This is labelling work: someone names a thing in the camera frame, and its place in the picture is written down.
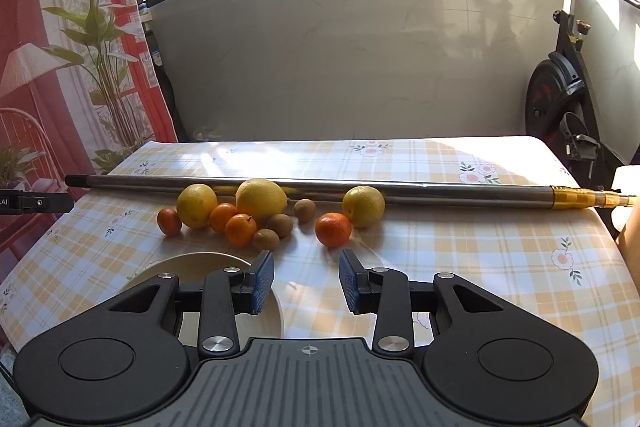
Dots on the brown kiwi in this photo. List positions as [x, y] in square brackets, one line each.
[304, 210]
[265, 239]
[280, 225]

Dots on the black exercise bike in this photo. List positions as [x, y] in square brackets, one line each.
[550, 92]

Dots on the small orange tangerine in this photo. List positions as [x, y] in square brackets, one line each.
[221, 214]
[169, 221]
[240, 230]

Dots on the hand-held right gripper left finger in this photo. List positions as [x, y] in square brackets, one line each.
[263, 282]

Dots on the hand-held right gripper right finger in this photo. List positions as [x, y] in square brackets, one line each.
[348, 282]

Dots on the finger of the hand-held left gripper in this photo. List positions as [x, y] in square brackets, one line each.
[45, 203]

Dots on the large orange tangerine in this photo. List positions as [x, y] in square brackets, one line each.
[333, 230]

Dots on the plaid floral tablecloth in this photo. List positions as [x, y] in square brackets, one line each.
[450, 237]

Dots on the printed plant backdrop curtain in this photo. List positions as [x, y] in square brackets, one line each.
[30, 7]

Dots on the cream round plate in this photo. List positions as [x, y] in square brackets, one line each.
[200, 263]

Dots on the long steel pole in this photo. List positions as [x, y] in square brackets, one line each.
[400, 191]

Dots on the large yellow lemon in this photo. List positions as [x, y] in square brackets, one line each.
[261, 198]

